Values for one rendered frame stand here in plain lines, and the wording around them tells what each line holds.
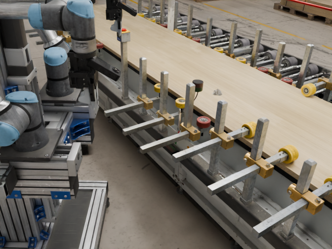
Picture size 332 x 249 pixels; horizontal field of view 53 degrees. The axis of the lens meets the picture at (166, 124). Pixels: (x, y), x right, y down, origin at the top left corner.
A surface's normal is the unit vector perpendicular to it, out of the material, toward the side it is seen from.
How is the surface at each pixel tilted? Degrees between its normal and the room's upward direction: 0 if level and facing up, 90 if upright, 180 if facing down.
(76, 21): 90
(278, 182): 90
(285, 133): 0
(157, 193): 0
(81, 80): 90
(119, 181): 0
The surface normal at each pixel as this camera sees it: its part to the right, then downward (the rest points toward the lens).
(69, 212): 0.04, -0.85
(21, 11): -0.11, 0.58
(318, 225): -0.83, 0.27
